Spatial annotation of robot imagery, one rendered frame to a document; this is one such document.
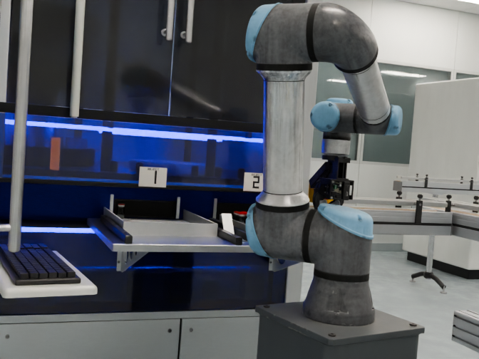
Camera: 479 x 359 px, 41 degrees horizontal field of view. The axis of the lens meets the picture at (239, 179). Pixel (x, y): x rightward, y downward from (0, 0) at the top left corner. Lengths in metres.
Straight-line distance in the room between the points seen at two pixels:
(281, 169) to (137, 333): 0.91
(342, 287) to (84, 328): 0.95
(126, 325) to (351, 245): 0.94
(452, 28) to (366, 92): 7.00
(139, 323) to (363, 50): 1.15
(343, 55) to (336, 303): 0.49
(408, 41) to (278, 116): 6.75
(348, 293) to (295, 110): 0.39
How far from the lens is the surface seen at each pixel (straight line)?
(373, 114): 1.54
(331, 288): 1.34
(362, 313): 1.35
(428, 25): 8.22
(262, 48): 1.31
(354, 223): 1.32
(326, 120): 1.62
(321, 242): 1.33
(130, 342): 2.07
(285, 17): 1.30
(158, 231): 1.74
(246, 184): 2.08
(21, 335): 2.02
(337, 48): 1.28
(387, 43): 7.87
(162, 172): 1.99
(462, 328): 2.68
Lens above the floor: 1.13
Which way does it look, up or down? 3 degrees down
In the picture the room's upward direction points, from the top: 4 degrees clockwise
